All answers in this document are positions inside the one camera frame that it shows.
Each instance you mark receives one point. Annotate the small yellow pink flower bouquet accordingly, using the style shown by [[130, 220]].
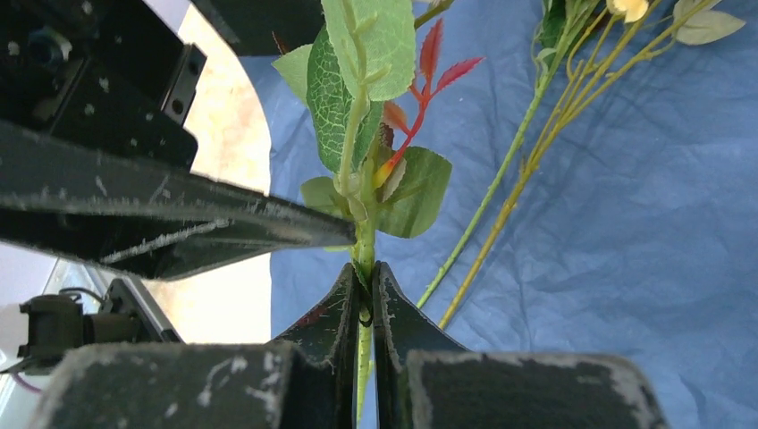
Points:
[[579, 50]]

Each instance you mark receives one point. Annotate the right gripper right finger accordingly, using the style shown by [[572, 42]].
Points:
[[425, 379]]

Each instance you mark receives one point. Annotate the peach rose stem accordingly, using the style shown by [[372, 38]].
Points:
[[367, 81]]

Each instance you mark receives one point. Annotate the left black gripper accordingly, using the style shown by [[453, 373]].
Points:
[[113, 76]]

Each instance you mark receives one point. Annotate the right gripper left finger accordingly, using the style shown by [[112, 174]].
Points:
[[304, 378]]

